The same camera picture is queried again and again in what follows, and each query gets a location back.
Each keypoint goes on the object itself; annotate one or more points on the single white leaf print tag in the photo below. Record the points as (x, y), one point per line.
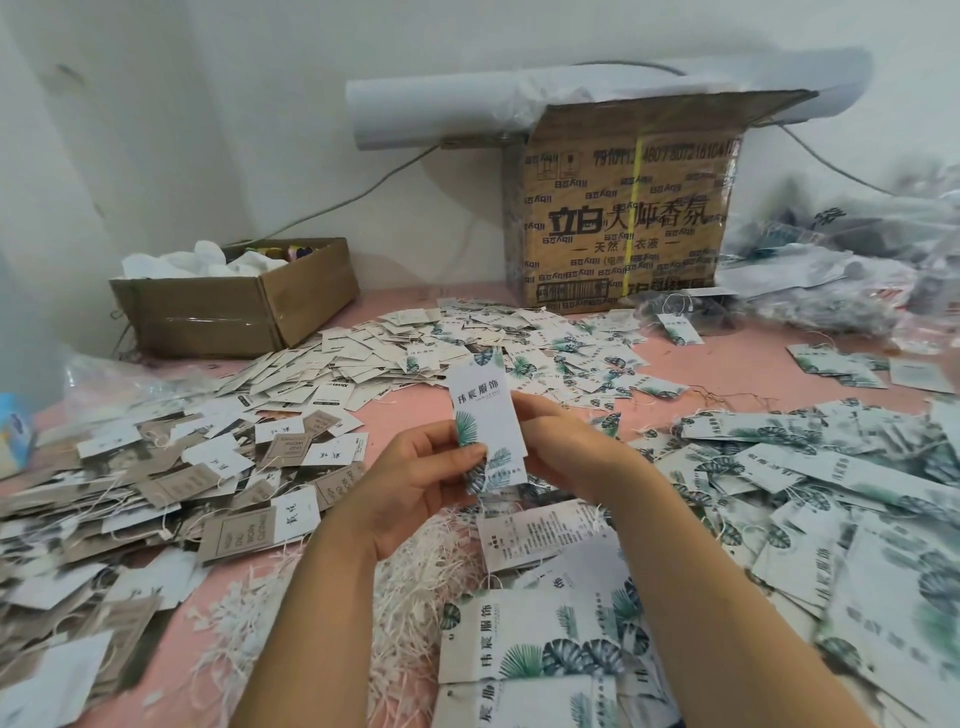
(492, 420)

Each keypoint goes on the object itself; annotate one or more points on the blue tissue pack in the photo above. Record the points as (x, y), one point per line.
(15, 435)

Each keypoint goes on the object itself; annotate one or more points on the white crumpled material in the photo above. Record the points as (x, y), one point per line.
(198, 261)

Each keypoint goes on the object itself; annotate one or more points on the heap of clear plastic bags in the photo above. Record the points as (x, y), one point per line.
(878, 252)

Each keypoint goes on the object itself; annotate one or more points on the pile of green leaf tags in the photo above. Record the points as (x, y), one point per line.
(818, 518)

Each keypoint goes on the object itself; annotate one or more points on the large printed cardboard box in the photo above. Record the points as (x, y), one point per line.
(623, 203)

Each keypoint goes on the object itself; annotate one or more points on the heap of small tags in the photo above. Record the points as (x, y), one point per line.
(413, 342)

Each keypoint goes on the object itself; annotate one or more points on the person's left hand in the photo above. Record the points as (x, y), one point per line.
(405, 480)

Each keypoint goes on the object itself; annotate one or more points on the person's left forearm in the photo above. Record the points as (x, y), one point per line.
(308, 645)

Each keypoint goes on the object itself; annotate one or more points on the person's right forearm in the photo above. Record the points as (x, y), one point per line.
(720, 615)

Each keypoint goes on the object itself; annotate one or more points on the white roll in plastic wrap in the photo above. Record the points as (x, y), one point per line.
(428, 102)

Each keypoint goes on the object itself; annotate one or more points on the pile of brown white tags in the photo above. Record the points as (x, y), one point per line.
(143, 518)

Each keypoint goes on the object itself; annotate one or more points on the person's right hand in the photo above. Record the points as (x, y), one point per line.
(570, 443)

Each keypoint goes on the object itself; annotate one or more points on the clear plastic bag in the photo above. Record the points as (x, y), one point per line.
(105, 378)

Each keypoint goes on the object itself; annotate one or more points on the small open cardboard box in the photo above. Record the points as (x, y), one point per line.
(233, 300)

